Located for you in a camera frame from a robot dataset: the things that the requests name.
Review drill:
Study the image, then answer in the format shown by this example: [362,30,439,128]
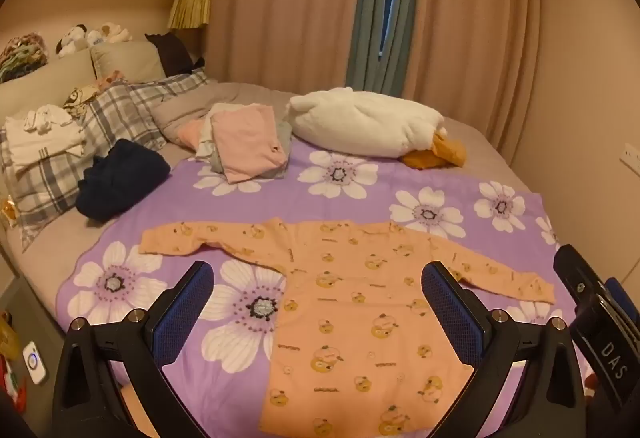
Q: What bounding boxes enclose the grey plaid pillow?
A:
[80,70,208,153]
[0,123,101,239]

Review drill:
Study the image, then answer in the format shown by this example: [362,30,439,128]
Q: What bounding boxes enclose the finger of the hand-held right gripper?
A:
[604,277,640,323]
[553,245,603,313]

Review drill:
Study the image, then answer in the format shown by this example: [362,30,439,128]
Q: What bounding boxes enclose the white device with blue ring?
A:
[22,341,49,383]

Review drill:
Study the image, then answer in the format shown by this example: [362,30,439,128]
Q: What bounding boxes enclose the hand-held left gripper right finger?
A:
[421,261,586,438]

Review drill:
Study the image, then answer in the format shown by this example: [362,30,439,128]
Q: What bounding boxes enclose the beige headboard cushion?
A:
[90,40,168,81]
[0,50,97,119]

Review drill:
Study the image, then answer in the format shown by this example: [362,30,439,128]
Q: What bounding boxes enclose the white wall outlet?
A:
[619,143,640,181]

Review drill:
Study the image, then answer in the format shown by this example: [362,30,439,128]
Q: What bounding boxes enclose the navy blue garment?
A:
[76,139,172,223]

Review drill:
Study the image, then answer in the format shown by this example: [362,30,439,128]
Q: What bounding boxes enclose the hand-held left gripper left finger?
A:
[51,261,216,438]

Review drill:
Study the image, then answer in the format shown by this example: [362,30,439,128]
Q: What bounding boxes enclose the beige curtain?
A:
[202,0,372,93]
[404,0,551,153]

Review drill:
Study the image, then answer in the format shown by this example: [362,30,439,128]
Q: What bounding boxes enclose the yellow toy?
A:
[0,312,22,360]

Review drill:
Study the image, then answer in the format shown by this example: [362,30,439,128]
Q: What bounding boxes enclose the blue curtain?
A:
[345,0,422,91]

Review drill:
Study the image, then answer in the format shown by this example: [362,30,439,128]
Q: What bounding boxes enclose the colourful crochet blanket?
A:
[0,34,49,83]

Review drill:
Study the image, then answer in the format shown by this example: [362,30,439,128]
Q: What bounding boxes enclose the folded pink and grey clothes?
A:
[195,118,293,181]

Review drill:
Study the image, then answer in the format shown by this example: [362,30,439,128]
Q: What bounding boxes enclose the red toy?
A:
[0,358,27,413]

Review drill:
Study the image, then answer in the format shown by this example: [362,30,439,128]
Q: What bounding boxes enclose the white duck plush pillow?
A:
[286,88,467,169]

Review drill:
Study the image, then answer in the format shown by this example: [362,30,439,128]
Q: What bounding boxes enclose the dark brown pillow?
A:
[145,32,206,76]

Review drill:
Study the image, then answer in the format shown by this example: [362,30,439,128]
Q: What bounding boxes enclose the white dog plush toy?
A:
[56,24,90,57]

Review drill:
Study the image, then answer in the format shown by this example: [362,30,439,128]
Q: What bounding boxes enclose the white folded garment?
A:
[5,105,86,173]

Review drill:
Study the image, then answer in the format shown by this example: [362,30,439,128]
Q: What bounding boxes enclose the black and yellow patterned cloth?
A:
[62,85,102,119]

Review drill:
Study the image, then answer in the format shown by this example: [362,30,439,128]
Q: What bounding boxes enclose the yellow fringed cloth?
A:
[167,0,213,29]

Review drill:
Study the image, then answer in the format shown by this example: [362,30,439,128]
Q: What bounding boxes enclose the small pink cloth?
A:
[177,118,212,151]

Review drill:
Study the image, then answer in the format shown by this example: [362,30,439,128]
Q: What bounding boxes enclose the cream plush toy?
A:
[99,22,134,44]

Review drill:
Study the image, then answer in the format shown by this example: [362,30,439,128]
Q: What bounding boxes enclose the purple floral blanket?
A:
[55,138,563,438]

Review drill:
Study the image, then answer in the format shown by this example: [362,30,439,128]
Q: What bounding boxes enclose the orange printed baby shirt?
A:
[139,217,557,438]

